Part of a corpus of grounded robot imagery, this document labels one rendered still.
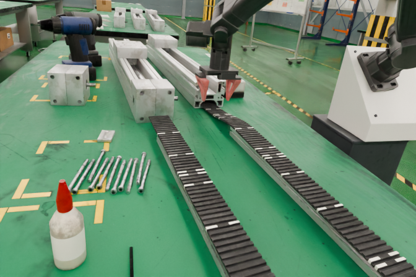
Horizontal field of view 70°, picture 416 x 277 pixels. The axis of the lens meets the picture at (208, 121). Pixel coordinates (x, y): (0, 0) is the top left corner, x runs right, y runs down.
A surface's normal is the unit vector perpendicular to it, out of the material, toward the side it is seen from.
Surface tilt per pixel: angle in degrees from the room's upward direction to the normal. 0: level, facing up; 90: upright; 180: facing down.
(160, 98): 90
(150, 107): 90
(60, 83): 90
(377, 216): 0
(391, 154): 90
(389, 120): 46
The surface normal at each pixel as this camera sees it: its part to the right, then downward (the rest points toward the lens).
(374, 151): 0.25, 0.40
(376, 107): 0.24, -0.36
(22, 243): 0.10, -0.92
